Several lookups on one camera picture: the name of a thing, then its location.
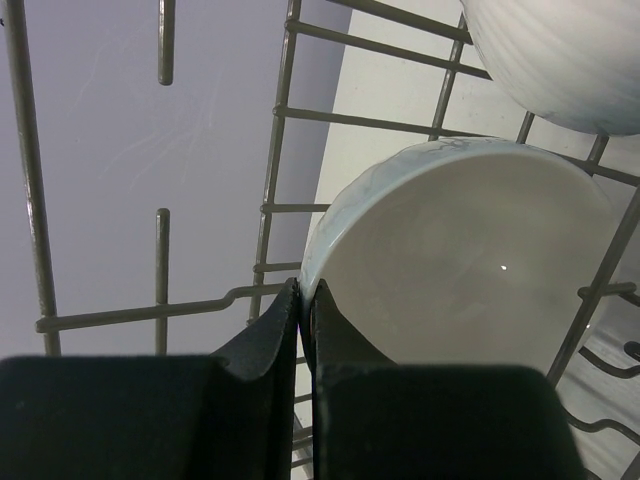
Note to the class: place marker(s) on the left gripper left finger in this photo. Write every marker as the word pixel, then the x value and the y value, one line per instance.
pixel 226 415

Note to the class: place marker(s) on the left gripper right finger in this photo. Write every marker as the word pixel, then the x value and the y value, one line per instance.
pixel 374 419

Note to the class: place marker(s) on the white bowl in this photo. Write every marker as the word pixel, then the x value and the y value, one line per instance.
pixel 572 63
pixel 462 250

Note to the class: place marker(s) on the white bowl back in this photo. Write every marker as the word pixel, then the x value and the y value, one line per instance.
pixel 572 63

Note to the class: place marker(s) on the grey wire dish rack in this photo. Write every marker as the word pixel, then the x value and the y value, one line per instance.
pixel 201 328

